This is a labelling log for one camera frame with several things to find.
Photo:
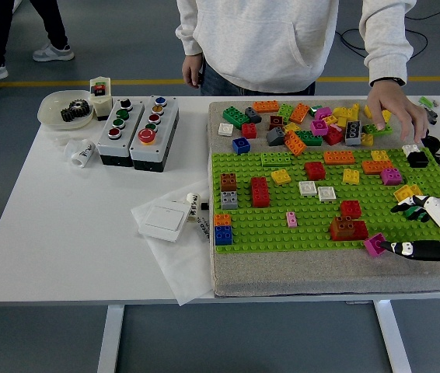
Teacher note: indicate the person's left hand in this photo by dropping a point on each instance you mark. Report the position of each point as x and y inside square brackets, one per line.
[393, 101]

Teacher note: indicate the person's right hand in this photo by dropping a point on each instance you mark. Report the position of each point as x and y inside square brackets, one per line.
[193, 72]

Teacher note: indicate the grey long brick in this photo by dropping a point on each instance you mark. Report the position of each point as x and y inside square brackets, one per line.
[353, 133]

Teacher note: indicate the brown square brick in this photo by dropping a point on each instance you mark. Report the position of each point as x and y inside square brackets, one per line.
[229, 182]
[342, 228]

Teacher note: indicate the green studded baseplate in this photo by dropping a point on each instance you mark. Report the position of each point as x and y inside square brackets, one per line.
[266, 241]

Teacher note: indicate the person's left forearm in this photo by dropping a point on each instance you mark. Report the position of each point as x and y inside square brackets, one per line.
[387, 50]

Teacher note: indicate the person's right forearm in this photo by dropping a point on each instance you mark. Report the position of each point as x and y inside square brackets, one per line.
[189, 39]

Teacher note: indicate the yellow arch brick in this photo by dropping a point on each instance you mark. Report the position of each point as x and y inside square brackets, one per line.
[387, 116]
[367, 112]

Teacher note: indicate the small green plastic piece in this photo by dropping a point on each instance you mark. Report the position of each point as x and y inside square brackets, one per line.
[424, 102]

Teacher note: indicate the dark green small brick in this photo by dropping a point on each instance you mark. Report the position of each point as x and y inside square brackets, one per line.
[414, 213]
[315, 110]

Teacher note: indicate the lime green long brick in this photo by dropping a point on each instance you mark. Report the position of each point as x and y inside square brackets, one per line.
[371, 130]
[277, 159]

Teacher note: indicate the grey small tool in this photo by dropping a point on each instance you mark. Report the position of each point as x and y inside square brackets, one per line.
[432, 116]

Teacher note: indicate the yellow square brick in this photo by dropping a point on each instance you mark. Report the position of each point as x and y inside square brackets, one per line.
[351, 176]
[281, 177]
[380, 155]

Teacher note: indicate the black round pad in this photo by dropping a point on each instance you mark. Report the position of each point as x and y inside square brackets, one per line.
[434, 143]

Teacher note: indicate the dark green long brick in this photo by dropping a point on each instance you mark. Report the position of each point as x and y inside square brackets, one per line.
[236, 116]

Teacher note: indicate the grey emergency-stop control box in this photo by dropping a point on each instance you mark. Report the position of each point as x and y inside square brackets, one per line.
[165, 128]

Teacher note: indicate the white square tile brick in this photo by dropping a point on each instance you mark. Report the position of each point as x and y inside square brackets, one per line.
[225, 129]
[308, 188]
[327, 194]

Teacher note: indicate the orange long brick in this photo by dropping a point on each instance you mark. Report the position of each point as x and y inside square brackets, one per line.
[339, 157]
[295, 143]
[299, 113]
[266, 105]
[375, 167]

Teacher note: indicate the dark grey small brick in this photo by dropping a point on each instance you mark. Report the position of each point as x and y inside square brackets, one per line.
[253, 114]

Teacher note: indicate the grey four-button control box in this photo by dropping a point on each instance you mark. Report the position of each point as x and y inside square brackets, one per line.
[126, 126]

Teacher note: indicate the blue square brick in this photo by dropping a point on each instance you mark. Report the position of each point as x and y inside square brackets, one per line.
[224, 236]
[241, 145]

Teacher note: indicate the red long brick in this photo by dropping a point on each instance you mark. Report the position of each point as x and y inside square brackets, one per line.
[261, 192]
[361, 230]

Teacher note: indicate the dark red square brick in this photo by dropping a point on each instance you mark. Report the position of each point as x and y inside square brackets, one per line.
[276, 122]

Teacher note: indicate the yellow small brick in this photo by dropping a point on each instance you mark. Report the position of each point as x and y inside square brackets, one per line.
[292, 126]

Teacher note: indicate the grey sloped brick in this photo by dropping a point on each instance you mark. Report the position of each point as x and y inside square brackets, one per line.
[276, 136]

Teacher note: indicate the dark metal gear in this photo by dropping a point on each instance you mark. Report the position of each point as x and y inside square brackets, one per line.
[81, 107]
[68, 114]

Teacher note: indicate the white tube with writing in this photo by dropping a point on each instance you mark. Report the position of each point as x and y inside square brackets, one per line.
[193, 202]

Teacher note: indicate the grey square brick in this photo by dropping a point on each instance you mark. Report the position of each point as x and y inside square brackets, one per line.
[230, 200]

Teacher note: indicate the small black plug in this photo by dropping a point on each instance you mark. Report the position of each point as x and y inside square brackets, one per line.
[204, 206]

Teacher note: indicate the white table leg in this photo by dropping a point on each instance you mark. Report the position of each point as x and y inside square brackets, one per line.
[109, 342]
[393, 342]

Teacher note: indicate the white pipe tee fitting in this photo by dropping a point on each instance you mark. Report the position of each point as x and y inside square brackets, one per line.
[82, 153]

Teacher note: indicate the grey-brown mat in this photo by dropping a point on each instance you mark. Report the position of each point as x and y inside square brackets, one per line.
[321, 272]

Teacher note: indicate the white shallow bowl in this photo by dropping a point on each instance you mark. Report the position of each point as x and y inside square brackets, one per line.
[51, 110]

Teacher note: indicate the clear plastic piece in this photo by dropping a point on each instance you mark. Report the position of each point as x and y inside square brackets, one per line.
[61, 138]

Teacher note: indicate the orange square brick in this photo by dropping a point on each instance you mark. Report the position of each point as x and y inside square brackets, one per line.
[223, 220]

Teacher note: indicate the pink small brick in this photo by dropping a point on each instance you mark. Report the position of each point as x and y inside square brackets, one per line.
[292, 219]

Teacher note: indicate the white desk foot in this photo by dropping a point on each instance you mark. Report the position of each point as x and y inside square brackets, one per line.
[17, 3]

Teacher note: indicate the cream two-button switch box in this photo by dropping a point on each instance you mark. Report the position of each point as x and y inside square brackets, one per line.
[101, 103]

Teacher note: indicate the white wall switch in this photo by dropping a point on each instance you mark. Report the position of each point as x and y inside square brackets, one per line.
[163, 221]

